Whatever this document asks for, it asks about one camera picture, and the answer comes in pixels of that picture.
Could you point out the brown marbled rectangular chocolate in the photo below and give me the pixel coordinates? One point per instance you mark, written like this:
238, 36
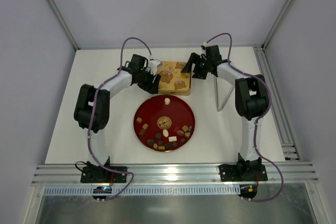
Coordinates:
142, 132

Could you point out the right side aluminium rail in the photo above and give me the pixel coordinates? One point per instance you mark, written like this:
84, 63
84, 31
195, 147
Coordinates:
286, 136

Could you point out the aluminium frame post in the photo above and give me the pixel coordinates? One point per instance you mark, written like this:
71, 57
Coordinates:
58, 15
286, 7

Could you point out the right aluminium frame post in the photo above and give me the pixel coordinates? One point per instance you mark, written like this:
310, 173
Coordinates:
286, 7

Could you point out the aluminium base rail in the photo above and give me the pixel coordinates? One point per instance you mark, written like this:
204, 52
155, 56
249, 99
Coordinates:
169, 179

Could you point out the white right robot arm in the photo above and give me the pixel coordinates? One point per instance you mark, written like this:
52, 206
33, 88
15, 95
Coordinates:
252, 103

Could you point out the white cone chocolate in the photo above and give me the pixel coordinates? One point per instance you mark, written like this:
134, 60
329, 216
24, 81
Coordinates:
167, 101

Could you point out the dark grey egg chocolate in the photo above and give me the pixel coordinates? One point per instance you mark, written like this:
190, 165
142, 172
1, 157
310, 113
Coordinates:
150, 142

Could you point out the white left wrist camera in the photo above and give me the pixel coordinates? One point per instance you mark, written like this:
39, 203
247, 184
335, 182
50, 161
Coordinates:
153, 65

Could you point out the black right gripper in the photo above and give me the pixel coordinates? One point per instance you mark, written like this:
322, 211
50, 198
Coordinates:
199, 66

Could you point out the white rectangular chocolate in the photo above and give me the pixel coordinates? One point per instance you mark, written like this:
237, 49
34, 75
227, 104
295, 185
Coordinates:
172, 139

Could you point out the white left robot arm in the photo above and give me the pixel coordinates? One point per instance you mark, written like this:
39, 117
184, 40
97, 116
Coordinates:
92, 111

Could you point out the silver tin lid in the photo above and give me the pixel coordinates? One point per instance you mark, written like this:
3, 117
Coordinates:
172, 78

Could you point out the white oval chocolate lower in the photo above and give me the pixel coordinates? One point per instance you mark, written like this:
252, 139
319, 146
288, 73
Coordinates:
165, 133

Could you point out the gold chocolate tin box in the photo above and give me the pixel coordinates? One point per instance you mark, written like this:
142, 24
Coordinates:
175, 92

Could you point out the left aluminium frame post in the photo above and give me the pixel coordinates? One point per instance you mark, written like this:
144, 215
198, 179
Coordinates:
58, 15

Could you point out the round red tray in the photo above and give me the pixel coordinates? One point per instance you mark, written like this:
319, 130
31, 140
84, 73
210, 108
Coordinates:
159, 116

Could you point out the brown heart chocolate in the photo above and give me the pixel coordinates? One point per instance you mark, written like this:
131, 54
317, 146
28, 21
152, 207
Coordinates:
187, 134

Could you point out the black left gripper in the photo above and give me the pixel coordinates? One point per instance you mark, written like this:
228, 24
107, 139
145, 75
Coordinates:
149, 83

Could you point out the brown oval chocolate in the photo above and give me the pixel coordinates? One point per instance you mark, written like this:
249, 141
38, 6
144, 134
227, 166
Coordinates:
180, 132

